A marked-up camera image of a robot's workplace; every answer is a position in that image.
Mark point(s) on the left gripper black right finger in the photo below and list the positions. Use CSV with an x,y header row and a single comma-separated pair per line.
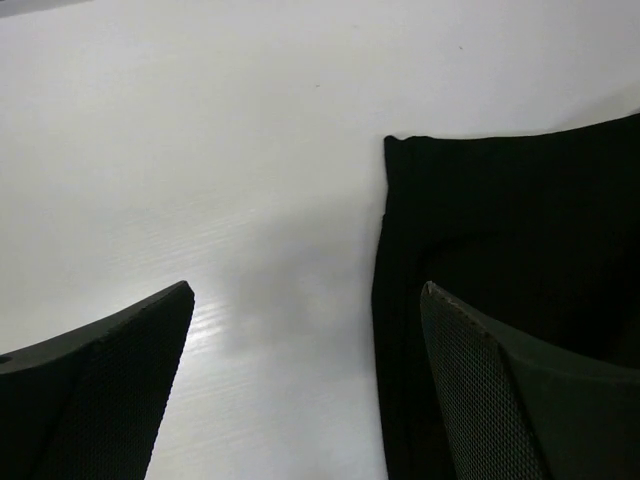
x,y
516,407

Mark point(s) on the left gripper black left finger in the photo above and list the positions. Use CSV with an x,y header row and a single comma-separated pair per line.
x,y
88,404

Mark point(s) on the black skirt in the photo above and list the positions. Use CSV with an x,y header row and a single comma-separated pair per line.
x,y
538,232

